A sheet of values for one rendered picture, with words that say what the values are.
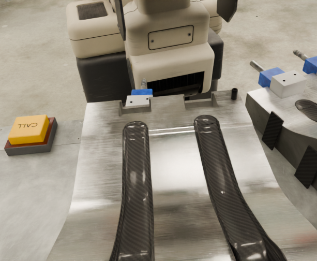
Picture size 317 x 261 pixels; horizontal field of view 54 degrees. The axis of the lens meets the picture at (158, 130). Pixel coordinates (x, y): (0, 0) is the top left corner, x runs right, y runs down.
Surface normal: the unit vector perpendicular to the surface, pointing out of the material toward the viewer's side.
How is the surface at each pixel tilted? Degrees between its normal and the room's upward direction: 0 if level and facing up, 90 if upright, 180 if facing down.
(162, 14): 38
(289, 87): 90
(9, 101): 0
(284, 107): 0
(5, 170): 0
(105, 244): 27
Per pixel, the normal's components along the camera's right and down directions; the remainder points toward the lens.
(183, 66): 0.25, 0.73
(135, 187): -0.01, -0.72
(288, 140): -0.93, 0.29
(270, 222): -0.09, -0.97
